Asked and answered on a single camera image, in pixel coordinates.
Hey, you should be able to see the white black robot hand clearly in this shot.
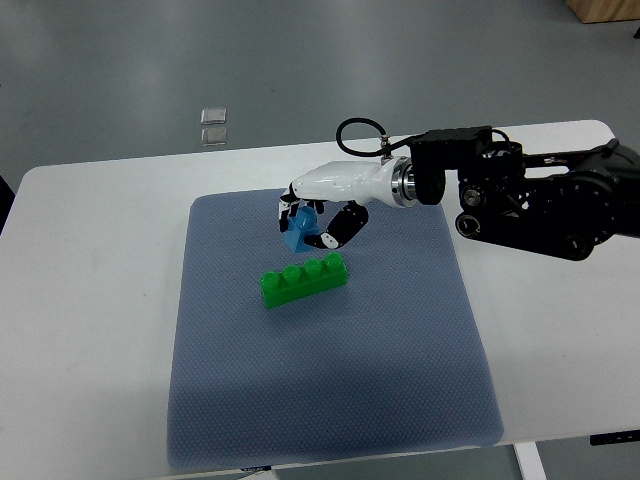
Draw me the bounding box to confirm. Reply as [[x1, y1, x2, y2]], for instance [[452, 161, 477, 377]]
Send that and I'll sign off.
[[278, 157, 414, 250]]

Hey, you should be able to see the small blue block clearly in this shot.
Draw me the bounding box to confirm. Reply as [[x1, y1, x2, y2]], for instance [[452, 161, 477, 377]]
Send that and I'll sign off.
[[284, 206, 320, 253]]

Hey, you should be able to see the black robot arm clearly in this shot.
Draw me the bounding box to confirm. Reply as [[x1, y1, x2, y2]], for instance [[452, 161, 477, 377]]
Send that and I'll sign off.
[[403, 126, 639, 261]]

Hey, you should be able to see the long green block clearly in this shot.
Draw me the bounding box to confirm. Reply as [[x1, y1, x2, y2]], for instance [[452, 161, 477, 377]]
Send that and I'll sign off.
[[259, 252, 348, 309]]

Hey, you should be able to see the lower metal floor plate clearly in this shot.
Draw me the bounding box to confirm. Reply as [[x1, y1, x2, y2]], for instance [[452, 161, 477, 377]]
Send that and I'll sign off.
[[201, 127, 227, 147]]

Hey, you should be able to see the metal floor plate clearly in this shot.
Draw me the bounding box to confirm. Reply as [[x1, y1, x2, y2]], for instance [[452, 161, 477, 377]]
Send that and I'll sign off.
[[200, 107, 227, 125], [201, 127, 227, 147]]

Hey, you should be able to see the upper metal floor plate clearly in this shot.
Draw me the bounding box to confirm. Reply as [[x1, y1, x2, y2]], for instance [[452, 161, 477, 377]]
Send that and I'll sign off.
[[200, 107, 227, 125]]

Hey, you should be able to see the blue-grey foam mat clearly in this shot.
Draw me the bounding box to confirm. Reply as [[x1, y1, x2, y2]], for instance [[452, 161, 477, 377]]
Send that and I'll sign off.
[[167, 190, 503, 470]]

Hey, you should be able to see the wooden box corner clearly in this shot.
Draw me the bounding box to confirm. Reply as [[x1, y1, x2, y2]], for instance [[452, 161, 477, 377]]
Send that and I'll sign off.
[[564, 0, 639, 24]]

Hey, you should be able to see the white table leg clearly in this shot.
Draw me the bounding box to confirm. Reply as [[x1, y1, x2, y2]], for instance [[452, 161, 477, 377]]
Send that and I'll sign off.
[[513, 442, 547, 480]]

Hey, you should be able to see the bystander dark clothing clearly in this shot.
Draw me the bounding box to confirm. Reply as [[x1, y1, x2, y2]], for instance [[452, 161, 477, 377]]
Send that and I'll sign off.
[[0, 176, 15, 232]]

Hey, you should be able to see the black table control panel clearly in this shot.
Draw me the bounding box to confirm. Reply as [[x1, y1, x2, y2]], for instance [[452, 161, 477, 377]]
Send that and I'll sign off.
[[589, 430, 640, 446]]

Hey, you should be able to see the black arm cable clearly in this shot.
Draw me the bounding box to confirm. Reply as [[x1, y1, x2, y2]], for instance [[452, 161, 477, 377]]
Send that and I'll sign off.
[[335, 117, 416, 166]]

